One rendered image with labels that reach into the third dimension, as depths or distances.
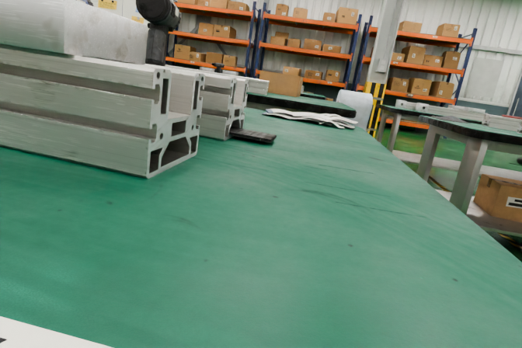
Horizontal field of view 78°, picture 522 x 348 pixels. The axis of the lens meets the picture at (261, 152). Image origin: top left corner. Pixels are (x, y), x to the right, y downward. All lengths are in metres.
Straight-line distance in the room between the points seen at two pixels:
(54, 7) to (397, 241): 0.29
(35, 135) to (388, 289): 0.28
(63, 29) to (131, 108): 0.07
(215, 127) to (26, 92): 0.22
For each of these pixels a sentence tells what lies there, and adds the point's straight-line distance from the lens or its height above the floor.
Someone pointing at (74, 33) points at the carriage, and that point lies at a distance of 0.29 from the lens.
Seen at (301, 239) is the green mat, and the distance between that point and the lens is 0.20.
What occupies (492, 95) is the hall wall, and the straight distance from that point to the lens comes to 12.06.
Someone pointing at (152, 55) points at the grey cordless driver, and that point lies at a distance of 0.66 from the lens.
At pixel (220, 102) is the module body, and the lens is 0.43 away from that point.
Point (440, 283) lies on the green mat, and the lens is 0.20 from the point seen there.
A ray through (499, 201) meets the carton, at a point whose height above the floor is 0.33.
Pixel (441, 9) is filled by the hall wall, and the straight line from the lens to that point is 11.68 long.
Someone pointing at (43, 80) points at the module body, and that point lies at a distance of 0.32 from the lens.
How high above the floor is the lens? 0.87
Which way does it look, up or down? 13 degrees down
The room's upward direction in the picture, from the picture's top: 9 degrees clockwise
